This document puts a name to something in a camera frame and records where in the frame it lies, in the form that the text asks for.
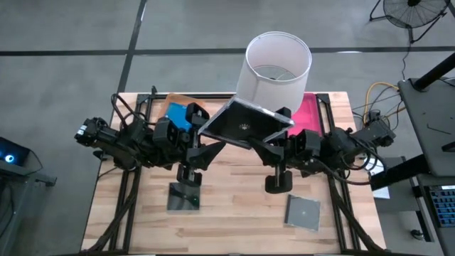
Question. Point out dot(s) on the grey metal cart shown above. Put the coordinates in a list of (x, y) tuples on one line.
[(433, 124)]

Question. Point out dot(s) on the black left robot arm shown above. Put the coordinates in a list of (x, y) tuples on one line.
[(106, 137)]

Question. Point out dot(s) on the grey metal shelf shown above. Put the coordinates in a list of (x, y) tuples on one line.
[(21, 172)]

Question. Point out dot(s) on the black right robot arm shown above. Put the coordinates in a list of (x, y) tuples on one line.
[(355, 142)]

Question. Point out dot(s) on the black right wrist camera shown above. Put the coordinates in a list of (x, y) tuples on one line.
[(307, 142)]

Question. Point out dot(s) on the matte black jewel case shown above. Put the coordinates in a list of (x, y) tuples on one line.
[(245, 122)]

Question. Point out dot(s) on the orange translucent plastic bin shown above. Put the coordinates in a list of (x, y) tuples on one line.
[(174, 97)]

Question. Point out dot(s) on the blue plastic disc case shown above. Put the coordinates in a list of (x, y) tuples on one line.
[(176, 115)]

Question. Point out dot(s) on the small black caster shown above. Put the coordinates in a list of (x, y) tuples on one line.
[(416, 234)]

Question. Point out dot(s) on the glossy black jewel case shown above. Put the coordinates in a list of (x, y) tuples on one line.
[(181, 201)]

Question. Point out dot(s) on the white paper sheet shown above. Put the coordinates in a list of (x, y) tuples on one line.
[(382, 192)]

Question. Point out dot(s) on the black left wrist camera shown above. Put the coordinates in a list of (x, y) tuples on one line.
[(167, 131)]

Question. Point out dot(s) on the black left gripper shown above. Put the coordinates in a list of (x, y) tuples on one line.
[(174, 154)]

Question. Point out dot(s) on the black side desk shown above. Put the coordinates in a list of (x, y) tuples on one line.
[(398, 174)]

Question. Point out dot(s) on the grey jewel case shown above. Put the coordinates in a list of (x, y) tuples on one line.
[(304, 213)]

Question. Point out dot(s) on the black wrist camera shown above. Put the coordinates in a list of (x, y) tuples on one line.
[(307, 142), (167, 131)]

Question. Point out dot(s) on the white shade table lamp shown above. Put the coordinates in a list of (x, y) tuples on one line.
[(270, 89)]

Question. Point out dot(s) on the pink translucent plastic bin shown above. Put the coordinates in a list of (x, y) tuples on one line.
[(307, 113)]

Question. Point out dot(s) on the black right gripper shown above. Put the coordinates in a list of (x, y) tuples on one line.
[(293, 163)]

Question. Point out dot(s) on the black aluminium table frame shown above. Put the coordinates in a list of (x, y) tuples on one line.
[(217, 95)]

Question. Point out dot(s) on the black power strip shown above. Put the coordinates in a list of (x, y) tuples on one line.
[(374, 115)]

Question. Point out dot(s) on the black floor fan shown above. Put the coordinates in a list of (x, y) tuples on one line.
[(412, 14)]

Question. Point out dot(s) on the black stand pole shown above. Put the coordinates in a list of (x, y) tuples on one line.
[(435, 73)]

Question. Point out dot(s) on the black device blue light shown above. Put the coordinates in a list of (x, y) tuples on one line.
[(10, 156)]

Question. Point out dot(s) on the backlit computer keyboard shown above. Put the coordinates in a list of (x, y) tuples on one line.
[(444, 206)]

